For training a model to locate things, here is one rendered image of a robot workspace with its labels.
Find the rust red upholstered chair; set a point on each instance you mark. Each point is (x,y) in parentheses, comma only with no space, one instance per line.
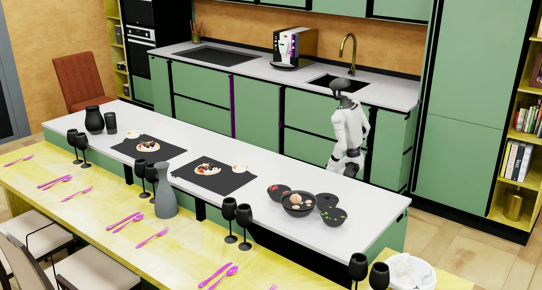
(78,80)

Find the beige cushioned dining chair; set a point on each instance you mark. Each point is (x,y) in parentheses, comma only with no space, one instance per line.
(34,233)
(84,266)

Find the green island with white top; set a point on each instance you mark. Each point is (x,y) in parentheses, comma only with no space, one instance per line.
(271,171)

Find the green base cabinets with counter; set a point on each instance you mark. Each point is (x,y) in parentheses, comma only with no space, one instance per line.
(254,108)

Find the small white sauce bowl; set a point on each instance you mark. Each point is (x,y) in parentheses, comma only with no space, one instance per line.
(239,167)
(133,134)

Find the black bowl with red pieces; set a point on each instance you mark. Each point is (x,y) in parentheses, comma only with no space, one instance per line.
(277,192)

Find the black placemat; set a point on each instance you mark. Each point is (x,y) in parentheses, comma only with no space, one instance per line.
(220,182)
(167,151)

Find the plate with fruit dessert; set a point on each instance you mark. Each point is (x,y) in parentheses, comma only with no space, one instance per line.
(207,169)
(148,146)

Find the white humanoid robot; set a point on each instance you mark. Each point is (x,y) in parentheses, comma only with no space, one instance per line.
(343,120)

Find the black bowl with onions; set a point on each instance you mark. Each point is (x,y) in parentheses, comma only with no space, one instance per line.
(298,207)

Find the black kitchen sink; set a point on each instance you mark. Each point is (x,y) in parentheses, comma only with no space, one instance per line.
(322,82)

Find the black wine glass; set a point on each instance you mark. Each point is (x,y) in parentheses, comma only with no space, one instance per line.
(244,216)
(72,137)
(81,140)
(151,171)
(229,208)
(140,166)
(379,276)
(358,266)

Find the black lidded bowl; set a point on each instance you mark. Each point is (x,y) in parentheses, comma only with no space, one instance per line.
(327,200)

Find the black and white coffee machine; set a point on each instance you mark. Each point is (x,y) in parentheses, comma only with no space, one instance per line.
(296,46)

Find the black induction cooktop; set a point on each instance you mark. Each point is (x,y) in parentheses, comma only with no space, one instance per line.
(216,55)

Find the black bowl with green leaves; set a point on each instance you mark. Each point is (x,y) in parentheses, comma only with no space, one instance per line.
(333,218)

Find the gold kitchen faucet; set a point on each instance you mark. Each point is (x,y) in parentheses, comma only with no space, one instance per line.
(353,53)

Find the grey ceramic carafe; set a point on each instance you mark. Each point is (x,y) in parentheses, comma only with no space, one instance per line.
(165,197)

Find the utensil holder with wooden utensils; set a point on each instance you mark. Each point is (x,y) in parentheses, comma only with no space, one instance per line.
(196,36)

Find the pink spoon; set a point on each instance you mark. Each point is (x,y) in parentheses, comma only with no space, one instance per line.
(63,180)
(136,218)
(230,271)

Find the pink knife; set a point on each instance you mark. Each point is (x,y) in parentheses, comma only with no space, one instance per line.
(215,275)
(122,221)
(53,181)

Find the small dark jar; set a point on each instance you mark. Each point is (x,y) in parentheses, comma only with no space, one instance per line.
(126,90)
(121,65)

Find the built-in black oven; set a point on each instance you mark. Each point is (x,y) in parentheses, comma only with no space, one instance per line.
(140,49)
(137,6)

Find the black ribbed tumbler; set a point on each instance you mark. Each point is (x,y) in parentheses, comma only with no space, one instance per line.
(110,123)

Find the black ribbed jug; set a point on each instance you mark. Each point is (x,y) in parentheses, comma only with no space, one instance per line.
(94,123)

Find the yellow wooden dining table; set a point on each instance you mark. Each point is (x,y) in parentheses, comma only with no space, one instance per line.
(97,222)

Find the narrow yellow shelf unit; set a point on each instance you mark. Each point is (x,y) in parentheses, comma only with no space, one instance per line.
(111,27)

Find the white cloth bread basket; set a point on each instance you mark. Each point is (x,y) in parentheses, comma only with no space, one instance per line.
(419,271)

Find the tall green cabinet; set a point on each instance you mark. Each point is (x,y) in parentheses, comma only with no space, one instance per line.
(470,91)

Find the yellow spine book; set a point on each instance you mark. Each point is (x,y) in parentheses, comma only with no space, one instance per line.
(505,159)

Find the white spine book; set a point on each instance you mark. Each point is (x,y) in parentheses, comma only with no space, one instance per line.
(526,165)
(512,161)

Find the black spine book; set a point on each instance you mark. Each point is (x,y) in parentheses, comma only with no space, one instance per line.
(518,163)

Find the gold metal canister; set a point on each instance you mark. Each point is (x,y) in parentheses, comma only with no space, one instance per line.
(513,205)

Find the row of colourful books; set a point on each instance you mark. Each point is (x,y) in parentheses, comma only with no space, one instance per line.
(527,120)

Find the yellow bookshelf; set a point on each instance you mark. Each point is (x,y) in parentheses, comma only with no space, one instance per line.
(523,87)

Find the grey door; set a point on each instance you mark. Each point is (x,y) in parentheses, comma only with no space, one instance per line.
(10,91)

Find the framed picture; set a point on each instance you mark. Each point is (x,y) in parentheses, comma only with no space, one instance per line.
(537,72)

